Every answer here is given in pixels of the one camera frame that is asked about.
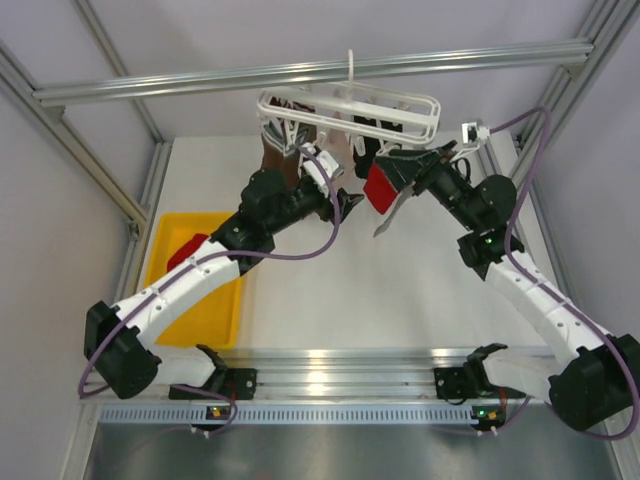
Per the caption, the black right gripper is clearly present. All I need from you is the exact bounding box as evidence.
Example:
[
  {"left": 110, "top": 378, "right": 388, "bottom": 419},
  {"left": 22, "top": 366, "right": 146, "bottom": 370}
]
[{"left": 374, "top": 140, "right": 480, "bottom": 232}]

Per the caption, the grey sock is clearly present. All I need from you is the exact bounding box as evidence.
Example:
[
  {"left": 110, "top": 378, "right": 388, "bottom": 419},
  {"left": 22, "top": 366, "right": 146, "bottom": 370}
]
[{"left": 373, "top": 183, "right": 414, "bottom": 238}]

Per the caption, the red santa sock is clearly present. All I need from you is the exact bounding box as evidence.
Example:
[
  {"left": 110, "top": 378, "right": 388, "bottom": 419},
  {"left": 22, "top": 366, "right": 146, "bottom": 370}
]
[
  {"left": 166, "top": 233, "right": 209, "bottom": 272},
  {"left": 363, "top": 164, "right": 399, "bottom": 214}
]

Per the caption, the black sock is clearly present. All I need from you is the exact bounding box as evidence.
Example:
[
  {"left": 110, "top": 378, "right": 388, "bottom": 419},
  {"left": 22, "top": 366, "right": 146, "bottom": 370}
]
[
  {"left": 380, "top": 121, "right": 403, "bottom": 151},
  {"left": 351, "top": 135, "right": 381, "bottom": 180}
]

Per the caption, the white plastic clip hanger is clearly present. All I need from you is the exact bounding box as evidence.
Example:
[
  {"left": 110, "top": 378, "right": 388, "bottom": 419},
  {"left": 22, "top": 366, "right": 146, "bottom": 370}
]
[{"left": 257, "top": 50, "right": 441, "bottom": 148}]

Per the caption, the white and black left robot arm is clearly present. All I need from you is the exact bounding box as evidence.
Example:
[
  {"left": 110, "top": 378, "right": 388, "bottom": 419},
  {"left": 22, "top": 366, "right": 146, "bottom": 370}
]
[{"left": 84, "top": 169, "right": 364, "bottom": 399}]

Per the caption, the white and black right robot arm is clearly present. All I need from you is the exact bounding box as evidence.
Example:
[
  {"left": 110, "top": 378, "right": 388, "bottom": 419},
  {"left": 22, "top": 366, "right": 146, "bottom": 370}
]
[{"left": 364, "top": 142, "right": 639, "bottom": 437}]

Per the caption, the pink sock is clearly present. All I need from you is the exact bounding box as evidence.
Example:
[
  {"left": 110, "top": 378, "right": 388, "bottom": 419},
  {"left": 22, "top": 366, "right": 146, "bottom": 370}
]
[{"left": 315, "top": 130, "right": 355, "bottom": 170}]

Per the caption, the maroon striped brown sock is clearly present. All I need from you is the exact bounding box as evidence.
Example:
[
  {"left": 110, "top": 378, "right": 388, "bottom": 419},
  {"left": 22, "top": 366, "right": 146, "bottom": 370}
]
[{"left": 260, "top": 97, "right": 316, "bottom": 190}]

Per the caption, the yellow plastic tray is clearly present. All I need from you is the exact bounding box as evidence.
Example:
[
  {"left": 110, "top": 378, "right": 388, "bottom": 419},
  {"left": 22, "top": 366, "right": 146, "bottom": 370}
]
[{"left": 144, "top": 212, "right": 244, "bottom": 350}]

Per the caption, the aluminium top crossbar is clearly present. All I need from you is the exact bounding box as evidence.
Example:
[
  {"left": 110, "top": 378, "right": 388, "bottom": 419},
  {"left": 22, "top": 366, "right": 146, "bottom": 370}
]
[{"left": 33, "top": 38, "right": 594, "bottom": 107}]

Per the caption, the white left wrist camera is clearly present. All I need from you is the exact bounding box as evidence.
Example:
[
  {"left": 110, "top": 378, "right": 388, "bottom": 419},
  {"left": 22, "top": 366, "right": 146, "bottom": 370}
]
[{"left": 299, "top": 143, "right": 344, "bottom": 197}]

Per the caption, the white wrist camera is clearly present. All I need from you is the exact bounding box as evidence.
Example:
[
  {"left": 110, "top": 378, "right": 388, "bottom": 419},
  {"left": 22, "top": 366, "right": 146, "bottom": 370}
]
[
  {"left": 461, "top": 120, "right": 491, "bottom": 149},
  {"left": 299, "top": 143, "right": 344, "bottom": 197}
]

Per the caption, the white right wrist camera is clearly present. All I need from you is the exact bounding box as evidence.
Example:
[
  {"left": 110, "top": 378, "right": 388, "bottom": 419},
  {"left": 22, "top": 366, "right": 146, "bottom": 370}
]
[{"left": 461, "top": 120, "right": 491, "bottom": 149}]

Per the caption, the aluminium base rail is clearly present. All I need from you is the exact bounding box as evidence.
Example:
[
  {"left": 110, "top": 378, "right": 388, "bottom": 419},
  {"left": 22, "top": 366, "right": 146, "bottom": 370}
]
[{"left": 82, "top": 347, "right": 624, "bottom": 401}]

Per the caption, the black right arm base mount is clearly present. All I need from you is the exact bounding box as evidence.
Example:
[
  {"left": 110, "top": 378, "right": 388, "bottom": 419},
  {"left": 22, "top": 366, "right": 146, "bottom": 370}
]
[{"left": 433, "top": 367, "right": 525, "bottom": 404}]

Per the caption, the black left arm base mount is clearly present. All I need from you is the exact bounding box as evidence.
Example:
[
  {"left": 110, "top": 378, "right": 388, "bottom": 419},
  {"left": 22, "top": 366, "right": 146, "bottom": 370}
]
[{"left": 168, "top": 368, "right": 257, "bottom": 400}]

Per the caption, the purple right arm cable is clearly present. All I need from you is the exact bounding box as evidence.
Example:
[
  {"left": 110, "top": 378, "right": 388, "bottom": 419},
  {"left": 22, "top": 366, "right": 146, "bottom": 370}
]
[{"left": 489, "top": 107, "right": 640, "bottom": 441}]

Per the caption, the aluminium right frame post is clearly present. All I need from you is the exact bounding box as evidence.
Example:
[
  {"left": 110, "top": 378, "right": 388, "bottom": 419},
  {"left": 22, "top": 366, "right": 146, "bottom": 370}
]
[{"left": 509, "top": 0, "right": 639, "bottom": 190}]

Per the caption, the aluminium frame post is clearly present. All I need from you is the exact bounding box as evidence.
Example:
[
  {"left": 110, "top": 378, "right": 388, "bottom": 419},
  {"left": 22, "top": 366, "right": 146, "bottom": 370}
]
[
  {"left": 1, "top": 42, "right": 149, "bottom": 241},
  {"left": 509, "top": 0, "right": 639, "bottom": 190}
]

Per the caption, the aluminium left frame post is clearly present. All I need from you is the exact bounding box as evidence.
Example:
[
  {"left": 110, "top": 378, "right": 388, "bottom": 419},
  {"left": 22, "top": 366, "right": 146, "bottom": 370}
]
[{"left": 1, "top": 42, "right": 149, "bottom": 241}]

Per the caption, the slotted grey cable duct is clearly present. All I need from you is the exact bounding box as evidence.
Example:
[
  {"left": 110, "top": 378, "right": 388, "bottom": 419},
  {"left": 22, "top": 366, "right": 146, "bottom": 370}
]
[{"left": 99, "top": 403, "right": 506, "bottom": 426}]

